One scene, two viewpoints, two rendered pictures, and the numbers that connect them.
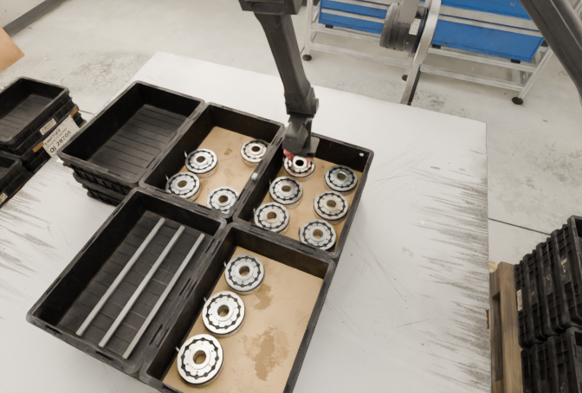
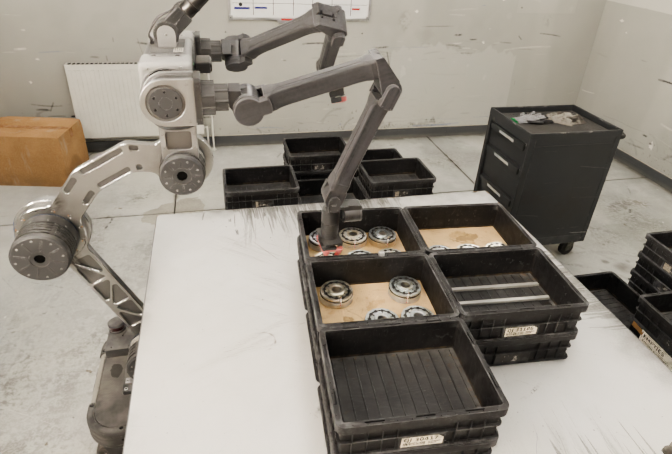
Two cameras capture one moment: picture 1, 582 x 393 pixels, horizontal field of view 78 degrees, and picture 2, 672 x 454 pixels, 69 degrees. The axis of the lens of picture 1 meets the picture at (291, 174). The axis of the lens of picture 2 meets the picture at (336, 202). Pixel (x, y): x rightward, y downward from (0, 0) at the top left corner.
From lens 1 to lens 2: 1.85 m
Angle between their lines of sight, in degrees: 84
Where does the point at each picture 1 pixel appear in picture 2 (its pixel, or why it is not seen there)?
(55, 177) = not seen: outside the picture
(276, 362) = (464, 233)
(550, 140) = not seen: hidden behind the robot
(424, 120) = (172, 246)
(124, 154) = (430, 404)
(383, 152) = (237, 261)
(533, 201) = (131, 269)
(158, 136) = (379, 391)
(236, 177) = (371, 300)
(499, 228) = not seen: hidden behind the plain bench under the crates
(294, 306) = (432, 236)
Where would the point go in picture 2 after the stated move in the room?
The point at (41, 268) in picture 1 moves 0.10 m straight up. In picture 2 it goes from (573, 435) to (584, 410)
